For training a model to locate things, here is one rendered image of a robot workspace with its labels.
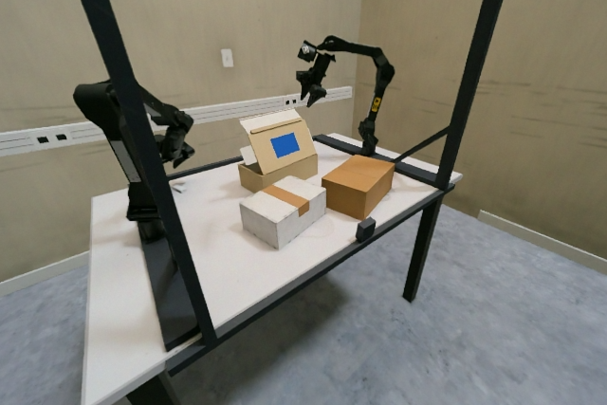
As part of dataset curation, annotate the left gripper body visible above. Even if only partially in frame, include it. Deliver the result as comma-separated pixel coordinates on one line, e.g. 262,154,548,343
160,140,195,164

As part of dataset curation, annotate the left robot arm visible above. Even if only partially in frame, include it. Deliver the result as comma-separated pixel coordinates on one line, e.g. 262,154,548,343
73,79,193,245

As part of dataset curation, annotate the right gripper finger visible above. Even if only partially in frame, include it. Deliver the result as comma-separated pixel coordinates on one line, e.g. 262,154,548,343
301,83,311,101
306,90,322,108

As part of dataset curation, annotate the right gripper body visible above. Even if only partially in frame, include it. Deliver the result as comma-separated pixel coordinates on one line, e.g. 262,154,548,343
303,65,327,98

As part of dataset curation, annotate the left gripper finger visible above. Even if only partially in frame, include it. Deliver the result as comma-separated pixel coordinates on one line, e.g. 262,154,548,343
173,156,189,168

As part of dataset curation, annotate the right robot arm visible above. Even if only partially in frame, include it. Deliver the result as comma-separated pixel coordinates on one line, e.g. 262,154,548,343
296,35,395,157

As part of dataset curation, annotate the white cardboard box with tan tape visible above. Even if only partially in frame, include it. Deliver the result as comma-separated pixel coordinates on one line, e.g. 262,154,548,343
239,175,326,251

